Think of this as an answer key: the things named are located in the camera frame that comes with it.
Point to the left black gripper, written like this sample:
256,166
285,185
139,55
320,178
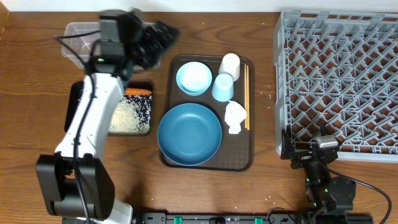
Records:
154,37

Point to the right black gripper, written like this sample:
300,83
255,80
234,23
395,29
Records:
288,152

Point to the orange carrot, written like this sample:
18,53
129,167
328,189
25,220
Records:
137,91

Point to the light blue bowl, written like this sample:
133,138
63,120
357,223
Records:
194,78

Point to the white rice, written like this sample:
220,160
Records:
132,116

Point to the white tissue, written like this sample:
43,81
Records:
235,114

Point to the light blue plastic cup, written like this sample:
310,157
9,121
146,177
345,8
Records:
223,87

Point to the dark blue plate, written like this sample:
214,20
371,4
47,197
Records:
189,134

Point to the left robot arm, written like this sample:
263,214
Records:
74,182

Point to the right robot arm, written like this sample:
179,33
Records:
332,196

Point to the grey dishwasher rack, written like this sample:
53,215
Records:
338,70

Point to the clear plastic bin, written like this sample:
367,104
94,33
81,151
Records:
79,39

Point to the brown serving tray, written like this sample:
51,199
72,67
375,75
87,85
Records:
236,152

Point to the pink plastic cup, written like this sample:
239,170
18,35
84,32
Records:
230,64

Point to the right wooden chopstick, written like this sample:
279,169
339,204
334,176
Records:
248,99

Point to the wooden chopstick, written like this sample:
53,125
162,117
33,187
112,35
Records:
248,99
245,97

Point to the left wooden chopstick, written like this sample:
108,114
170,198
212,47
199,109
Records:
245,97

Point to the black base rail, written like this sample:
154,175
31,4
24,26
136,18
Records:
272,218

